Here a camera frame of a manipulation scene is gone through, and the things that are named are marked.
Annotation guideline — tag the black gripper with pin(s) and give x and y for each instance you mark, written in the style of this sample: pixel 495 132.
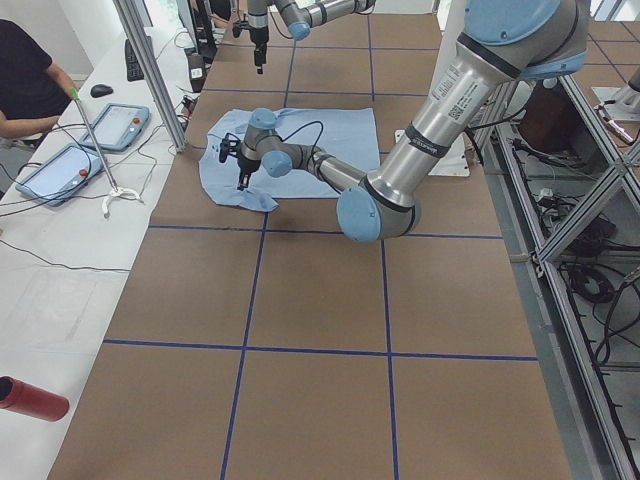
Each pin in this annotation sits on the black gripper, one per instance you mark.
pixel 246 166
pixel 258 41

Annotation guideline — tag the light blue t-shirt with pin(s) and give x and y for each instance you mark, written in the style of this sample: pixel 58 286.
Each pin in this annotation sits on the light blue t-shirt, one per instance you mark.
pixel 348 135

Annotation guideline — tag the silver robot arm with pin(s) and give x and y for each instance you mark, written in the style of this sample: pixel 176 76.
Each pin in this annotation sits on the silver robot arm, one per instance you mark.
pixel 298 20
pixel 500 41

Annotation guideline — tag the black power adapter box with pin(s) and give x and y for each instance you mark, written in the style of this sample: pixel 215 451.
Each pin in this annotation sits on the black power adapter box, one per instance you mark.
pixel 196 71

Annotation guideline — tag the black keyboard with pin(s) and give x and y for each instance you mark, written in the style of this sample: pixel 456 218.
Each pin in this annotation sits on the black keyboard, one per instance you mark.
pixel 133 68

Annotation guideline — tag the far blue teach pendant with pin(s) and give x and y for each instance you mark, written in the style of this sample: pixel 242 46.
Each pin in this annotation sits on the far blue teach pendant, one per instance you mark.
pixel 118 125

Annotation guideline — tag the blue teach pendant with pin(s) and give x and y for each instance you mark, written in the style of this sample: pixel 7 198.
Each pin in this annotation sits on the blue teach pendant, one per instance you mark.
pixel 118 125
pixel 62 176

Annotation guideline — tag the black computer mouse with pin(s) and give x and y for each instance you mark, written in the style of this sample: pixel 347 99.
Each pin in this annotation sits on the black computer mouse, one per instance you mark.
pixel 100 90

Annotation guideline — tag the near blue teach pendant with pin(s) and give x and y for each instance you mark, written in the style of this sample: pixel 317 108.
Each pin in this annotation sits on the near blue teach pendant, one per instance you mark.
pixel 62 176

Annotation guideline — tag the silver reacher grabber stick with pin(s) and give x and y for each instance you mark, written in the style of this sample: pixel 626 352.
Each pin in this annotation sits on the silver reacher grabber stick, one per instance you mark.
pixel 116 192

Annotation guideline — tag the person in black shirt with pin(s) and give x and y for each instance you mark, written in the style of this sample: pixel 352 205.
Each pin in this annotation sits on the person in black shirt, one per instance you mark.
pixel 35 91

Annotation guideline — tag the red cylinder bottle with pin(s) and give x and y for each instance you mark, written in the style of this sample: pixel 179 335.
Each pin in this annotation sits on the red cylinder bottle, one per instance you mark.
pixel 26 399

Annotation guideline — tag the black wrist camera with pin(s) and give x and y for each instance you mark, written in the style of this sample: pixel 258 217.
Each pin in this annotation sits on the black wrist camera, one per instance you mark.
pixel 229 146
pixel 239 26

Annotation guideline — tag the aluminium frame post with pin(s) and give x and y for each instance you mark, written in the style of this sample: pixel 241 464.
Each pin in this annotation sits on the aluminium frame post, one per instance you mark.
pixel 135 31

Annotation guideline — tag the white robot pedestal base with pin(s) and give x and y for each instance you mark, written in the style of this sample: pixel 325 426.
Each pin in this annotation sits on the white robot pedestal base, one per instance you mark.
pixel 454 163

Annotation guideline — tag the aluminium frame rack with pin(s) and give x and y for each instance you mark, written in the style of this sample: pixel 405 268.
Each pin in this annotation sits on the aluminium frame rack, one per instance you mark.
pixel 569 195

